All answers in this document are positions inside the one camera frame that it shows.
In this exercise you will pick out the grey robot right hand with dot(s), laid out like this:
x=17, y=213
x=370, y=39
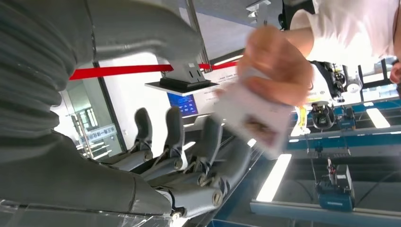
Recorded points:
x=78, y=188

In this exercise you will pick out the person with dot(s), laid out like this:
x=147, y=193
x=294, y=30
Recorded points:
x=344, y=25

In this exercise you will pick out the white and black robot machine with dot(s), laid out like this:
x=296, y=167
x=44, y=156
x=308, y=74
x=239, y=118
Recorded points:
x=324, y=116

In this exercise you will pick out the grey kiosk stand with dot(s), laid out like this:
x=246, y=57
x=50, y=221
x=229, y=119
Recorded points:
x=184, y=76

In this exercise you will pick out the blue display screen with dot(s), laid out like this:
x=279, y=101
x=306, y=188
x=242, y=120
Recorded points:
x=183, y=105

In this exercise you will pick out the blue gantry beam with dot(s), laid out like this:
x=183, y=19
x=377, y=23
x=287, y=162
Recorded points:
x=360, y=141

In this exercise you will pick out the long ceiling light panel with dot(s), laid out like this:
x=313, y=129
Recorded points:
x=377, y=118
x=274, y=178

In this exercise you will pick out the red barrier belt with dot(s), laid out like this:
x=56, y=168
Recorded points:
x=125, y=70

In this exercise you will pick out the blue hoist unit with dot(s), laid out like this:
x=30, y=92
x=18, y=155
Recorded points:
x=336, y=194

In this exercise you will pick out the grey gantry beam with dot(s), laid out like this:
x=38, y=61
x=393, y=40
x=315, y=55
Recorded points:
x=313, y=213

